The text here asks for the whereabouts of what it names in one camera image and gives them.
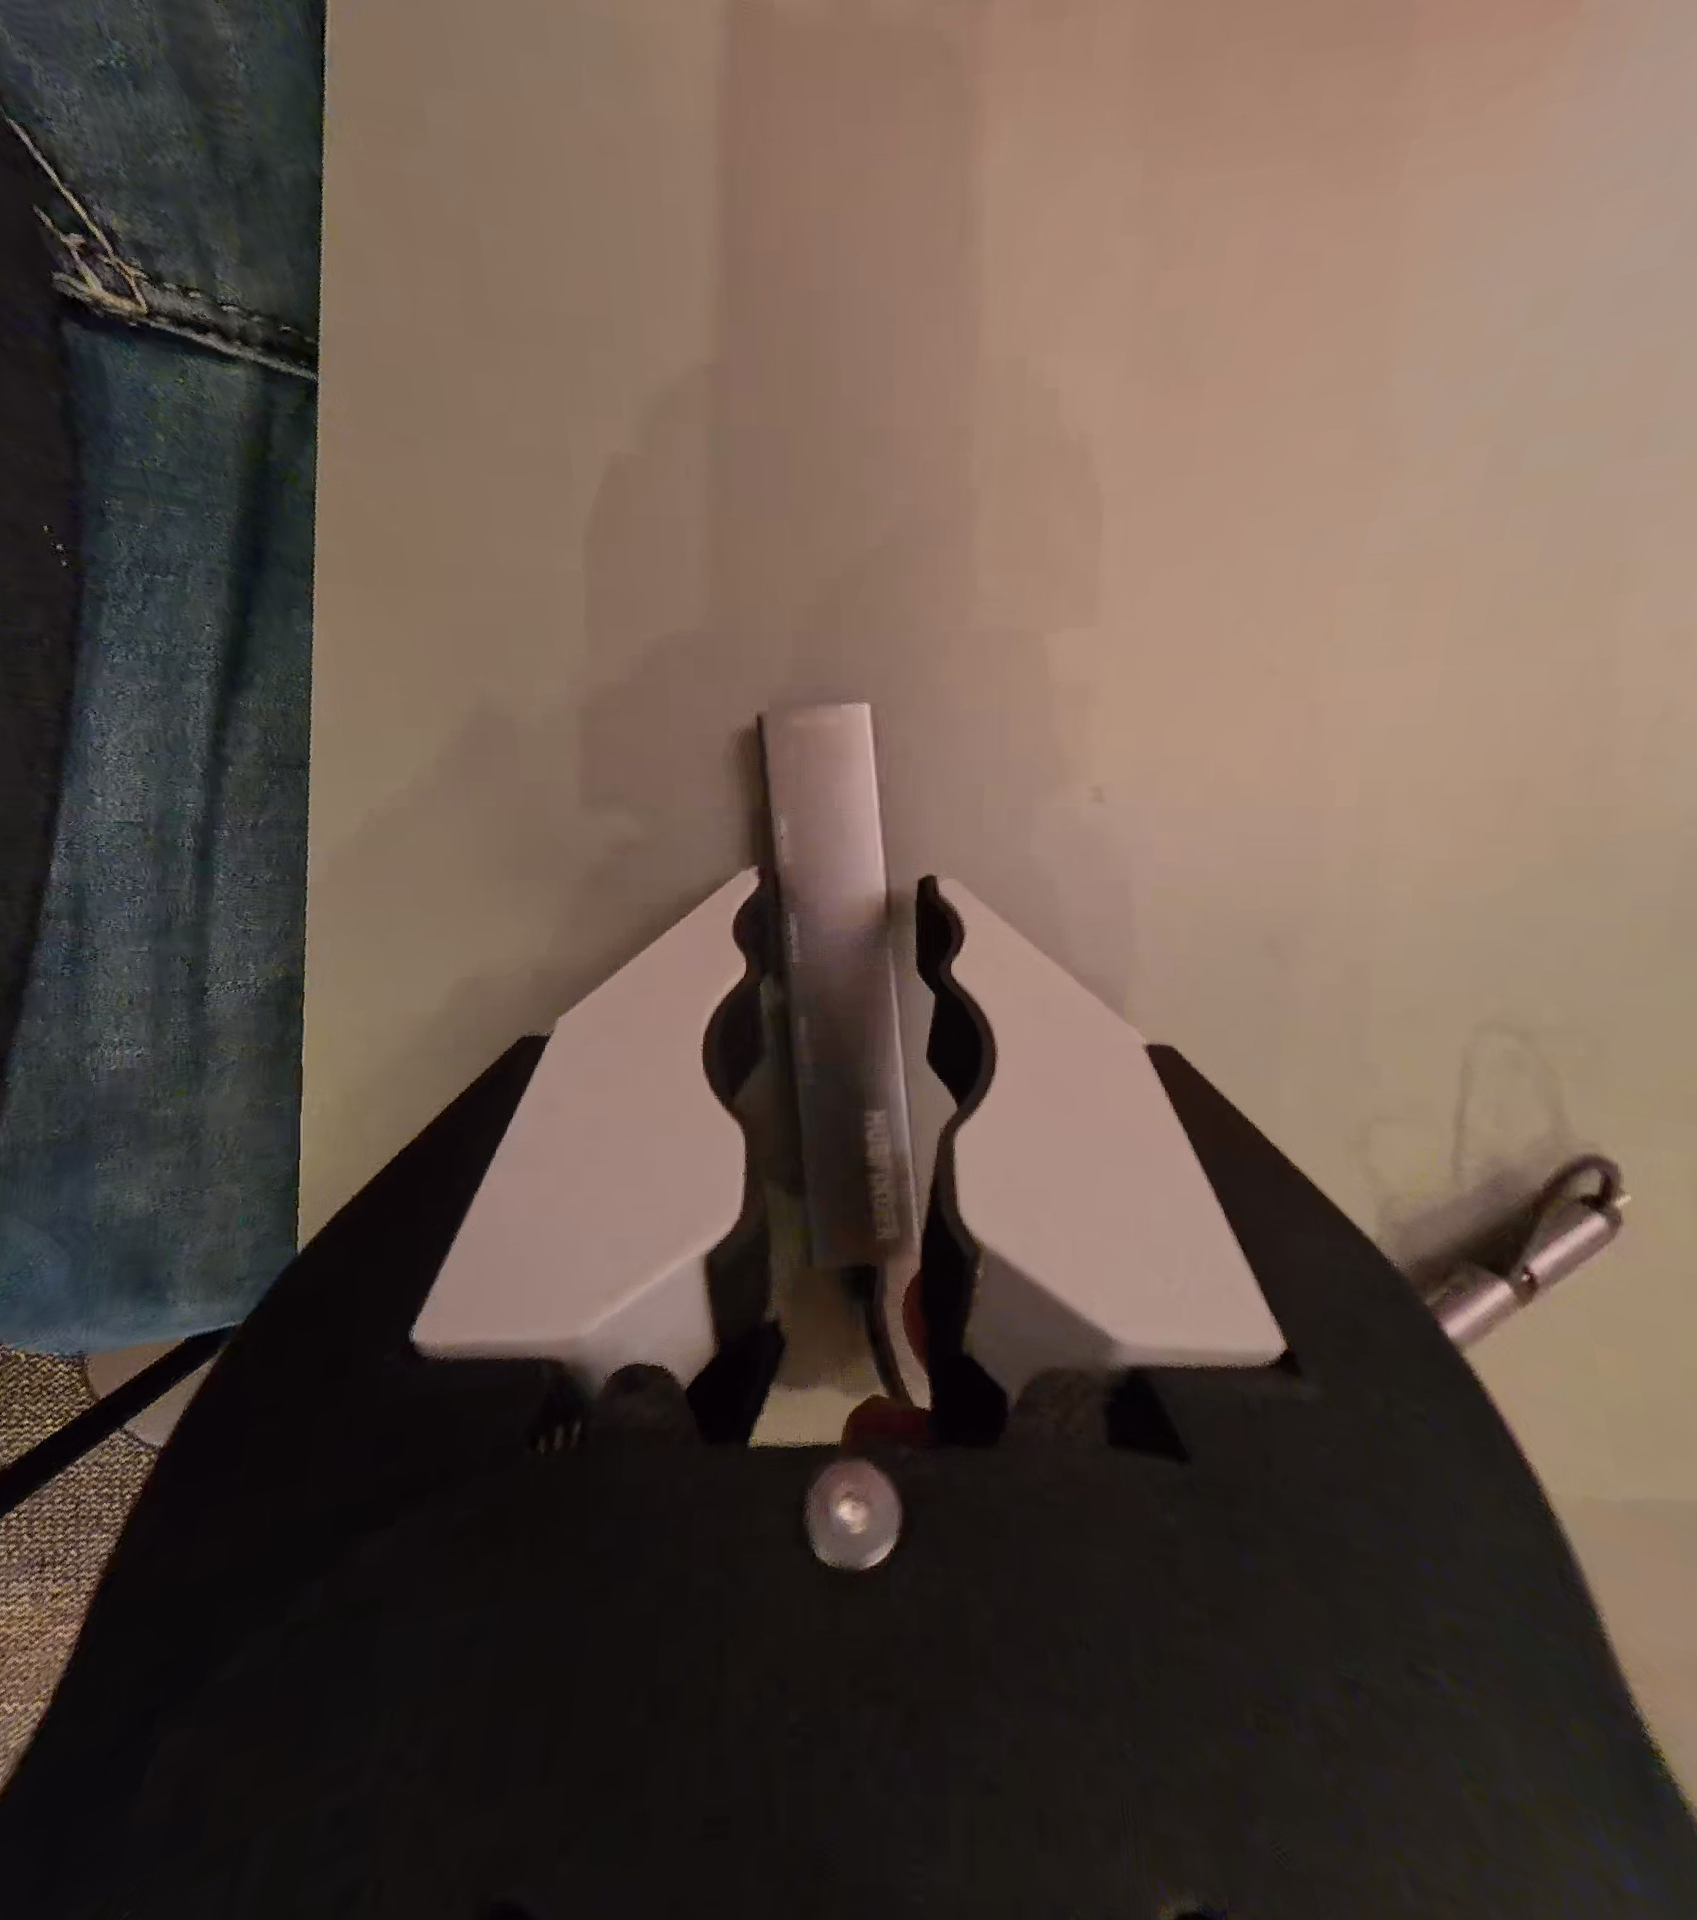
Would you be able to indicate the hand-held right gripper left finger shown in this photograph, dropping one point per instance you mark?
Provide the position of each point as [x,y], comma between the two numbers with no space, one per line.
[580,1168]

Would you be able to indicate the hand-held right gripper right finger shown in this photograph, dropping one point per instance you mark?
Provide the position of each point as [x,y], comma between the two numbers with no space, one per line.
[1104,1200]

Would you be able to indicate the grey lettered USB hub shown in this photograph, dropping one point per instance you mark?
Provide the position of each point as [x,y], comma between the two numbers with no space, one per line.
[835,901]

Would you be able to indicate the thin black rod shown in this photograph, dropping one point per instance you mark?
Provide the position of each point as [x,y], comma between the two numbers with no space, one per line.
[39,1476]

